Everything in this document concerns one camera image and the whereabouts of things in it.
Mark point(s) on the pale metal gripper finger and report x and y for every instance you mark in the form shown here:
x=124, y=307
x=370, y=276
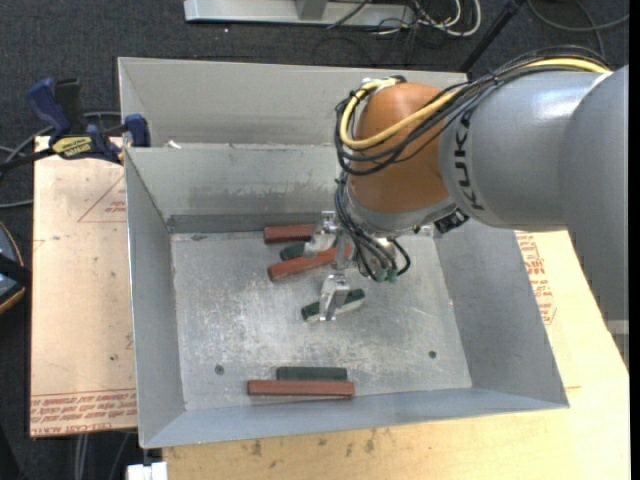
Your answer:
x=327, y=225
x=336, y=293

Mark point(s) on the dark green flat block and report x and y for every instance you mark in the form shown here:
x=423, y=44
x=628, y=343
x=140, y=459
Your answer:
x=312, y=310
x=292, y=252
x=310, y=373

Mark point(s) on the red-brown flat block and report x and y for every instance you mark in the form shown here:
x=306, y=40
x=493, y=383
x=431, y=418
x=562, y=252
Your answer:
x=287, y=233
x=300, y=388
x=295, y=267

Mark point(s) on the grey metal bin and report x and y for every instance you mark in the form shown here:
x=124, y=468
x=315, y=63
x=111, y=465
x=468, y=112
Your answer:
x=250, y=318

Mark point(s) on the brown cardboard board red print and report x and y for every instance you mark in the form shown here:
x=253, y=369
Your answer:
x=80, y=293

